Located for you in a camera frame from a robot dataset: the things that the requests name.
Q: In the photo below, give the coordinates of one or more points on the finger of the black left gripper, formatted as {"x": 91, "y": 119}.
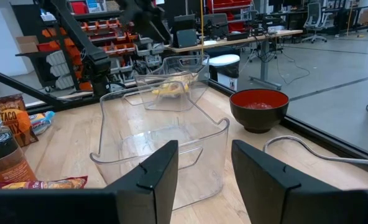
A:
{"x": 162, "y": 31}

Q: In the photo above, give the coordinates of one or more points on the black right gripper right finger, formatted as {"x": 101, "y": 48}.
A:
{"x": 258, "y": 186}

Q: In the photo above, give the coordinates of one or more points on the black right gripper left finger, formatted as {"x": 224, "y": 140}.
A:
{"x": 146, "y": 186}

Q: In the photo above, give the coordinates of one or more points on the red ramen noodle packet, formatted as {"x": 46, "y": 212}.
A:
{"x": 47, "y": 184}

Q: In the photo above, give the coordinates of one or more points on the blue and white ramen packet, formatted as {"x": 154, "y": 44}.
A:
{"x": 42, "y": 123}

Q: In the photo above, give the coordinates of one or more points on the black-lidded orange label spice jar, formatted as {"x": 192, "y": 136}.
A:
{"x": 7, "y": 161}

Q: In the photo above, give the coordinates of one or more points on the taco seasoning mix packet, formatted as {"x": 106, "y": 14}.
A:
{"x": 16, "y": 121}

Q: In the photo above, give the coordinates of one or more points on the black monitor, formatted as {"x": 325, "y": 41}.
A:
{"x": 184, "y": 25}
{"x": 215, "y": 25}

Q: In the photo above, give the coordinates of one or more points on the clear plastic bin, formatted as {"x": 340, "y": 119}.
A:
{"x": 184, "y": 65}
{"x": 202, "y": 174}
{"x": 342, "y": 160}

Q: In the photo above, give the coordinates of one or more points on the yellow ramen noodle packet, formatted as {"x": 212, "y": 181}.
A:
{"x": 171, "y": 88}

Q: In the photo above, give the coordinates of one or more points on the red and black bowl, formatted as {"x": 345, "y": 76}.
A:
{"x": 258, "y": 121}

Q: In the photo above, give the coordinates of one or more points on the wooden top desk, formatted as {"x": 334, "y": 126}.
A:
{"x": 233, "y": 40}

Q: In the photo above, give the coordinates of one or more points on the shelf rack with red bins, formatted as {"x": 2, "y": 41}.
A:
{"x": 237, "y": 26}

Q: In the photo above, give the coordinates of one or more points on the black cart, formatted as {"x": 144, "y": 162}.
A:
{"x": 40, "y": 70}

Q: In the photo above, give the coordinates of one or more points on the cardboard box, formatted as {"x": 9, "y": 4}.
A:
{"x": 27, "y": 44}

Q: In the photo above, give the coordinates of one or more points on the grey office chair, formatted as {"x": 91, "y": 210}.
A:
{"x": 314, "y": 15}

